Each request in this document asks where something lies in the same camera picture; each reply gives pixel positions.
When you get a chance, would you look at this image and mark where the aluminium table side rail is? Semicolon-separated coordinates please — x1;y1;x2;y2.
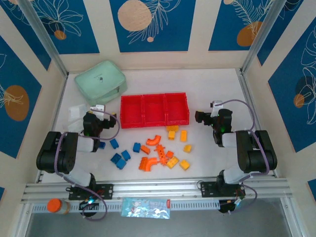
237;70;278;179
37;74;68;183

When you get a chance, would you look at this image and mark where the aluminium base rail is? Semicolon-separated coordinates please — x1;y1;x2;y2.
21;179;296;203

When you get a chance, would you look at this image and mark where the blue printed snack packet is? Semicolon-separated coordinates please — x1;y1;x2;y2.
120;197;171;220

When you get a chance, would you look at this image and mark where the orange spiked lego bar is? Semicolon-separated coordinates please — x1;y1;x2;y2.
153;144;168;166

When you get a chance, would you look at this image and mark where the clear plastic gauze packet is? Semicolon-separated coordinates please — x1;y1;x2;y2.
68;104;87;121
61;118;84;134

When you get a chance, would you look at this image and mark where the mint green zipper pouch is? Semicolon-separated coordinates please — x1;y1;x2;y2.
74;60;128;109

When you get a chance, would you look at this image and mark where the orange curved lego piece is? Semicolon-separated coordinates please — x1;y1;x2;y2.
145;134;162;146
144;157;158;172

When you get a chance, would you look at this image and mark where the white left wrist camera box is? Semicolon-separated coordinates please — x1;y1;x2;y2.
90;105;106;115

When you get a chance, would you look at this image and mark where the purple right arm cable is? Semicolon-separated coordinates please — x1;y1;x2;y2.
214;98;270;215

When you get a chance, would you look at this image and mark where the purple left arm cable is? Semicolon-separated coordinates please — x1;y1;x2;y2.
54;110;121;222

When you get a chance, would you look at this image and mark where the white slotted cable duct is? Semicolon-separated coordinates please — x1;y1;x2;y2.
32;199;220;213

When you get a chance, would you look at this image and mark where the black controller board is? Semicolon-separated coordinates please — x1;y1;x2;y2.
218;198;244;214
79;197;100;211

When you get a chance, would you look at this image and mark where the orange-lidded jar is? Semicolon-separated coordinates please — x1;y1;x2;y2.
47;198;71;215

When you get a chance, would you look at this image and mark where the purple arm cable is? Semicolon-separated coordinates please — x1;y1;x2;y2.
214;98;270;215
54;110;121;222

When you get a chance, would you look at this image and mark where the large yellow lego brick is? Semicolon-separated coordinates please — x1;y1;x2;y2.
166;157;180;170

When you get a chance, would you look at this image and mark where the aluminium frame post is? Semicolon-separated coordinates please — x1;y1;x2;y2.
241;0;291;75
18;0;69;78

